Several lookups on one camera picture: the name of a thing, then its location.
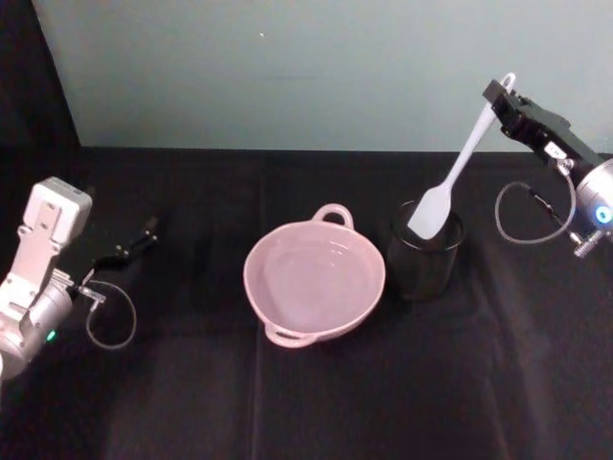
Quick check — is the thin left gripper cable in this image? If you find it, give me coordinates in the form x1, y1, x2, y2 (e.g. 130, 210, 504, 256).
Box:
66, 282, 138, 350

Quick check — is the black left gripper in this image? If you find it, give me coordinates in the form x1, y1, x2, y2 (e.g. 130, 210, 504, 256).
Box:
66, 216, 161, 297

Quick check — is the black table cloth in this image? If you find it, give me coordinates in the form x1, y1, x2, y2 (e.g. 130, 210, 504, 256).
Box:
0, 0, 613, 460

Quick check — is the thin gripper cable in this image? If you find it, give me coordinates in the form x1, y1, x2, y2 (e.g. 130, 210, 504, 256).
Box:
66, 282, 138, 350
494, 161, 578, 245

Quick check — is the black round cup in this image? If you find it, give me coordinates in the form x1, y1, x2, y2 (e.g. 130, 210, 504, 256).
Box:
388, 199, 466, 303

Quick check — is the pink two-handled bowl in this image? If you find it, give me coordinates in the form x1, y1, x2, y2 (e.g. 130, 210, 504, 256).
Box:
242, 203, 387, 349

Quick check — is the thin right gripper cable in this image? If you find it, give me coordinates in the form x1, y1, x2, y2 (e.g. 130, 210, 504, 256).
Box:
494, 161, 578, 245

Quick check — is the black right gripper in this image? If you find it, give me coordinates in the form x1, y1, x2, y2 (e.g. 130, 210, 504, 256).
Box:
482, 80, 603, 177

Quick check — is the white silicone spatula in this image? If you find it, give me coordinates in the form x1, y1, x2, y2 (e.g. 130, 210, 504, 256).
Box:
406, 71, 517, 241

